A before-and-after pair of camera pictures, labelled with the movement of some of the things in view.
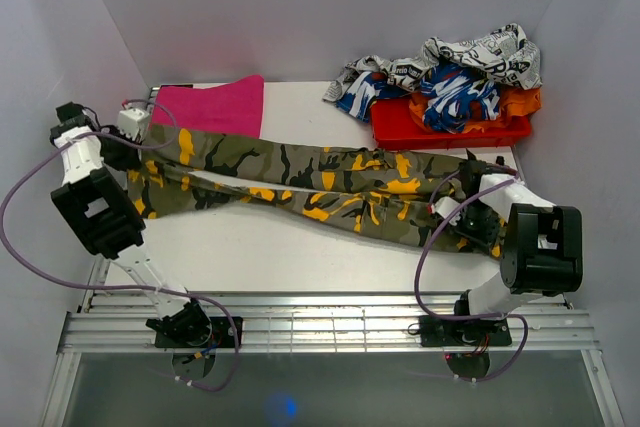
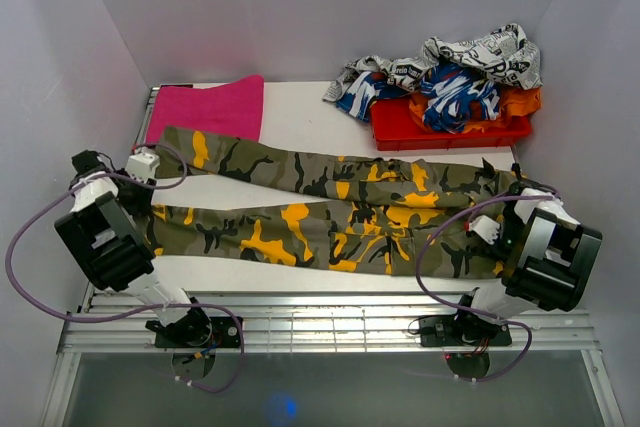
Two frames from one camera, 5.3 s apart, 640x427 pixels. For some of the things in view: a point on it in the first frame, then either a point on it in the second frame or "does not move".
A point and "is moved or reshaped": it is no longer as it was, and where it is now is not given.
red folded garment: x=394 y=126 does not move
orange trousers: x=515 y=104 does not move
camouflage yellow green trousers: x=398 y=193 is moved or reshaped
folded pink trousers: x=230 y=109 does not move
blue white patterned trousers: x=453 y=98 does not move
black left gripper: x=129 y=160 to x=142 y=206
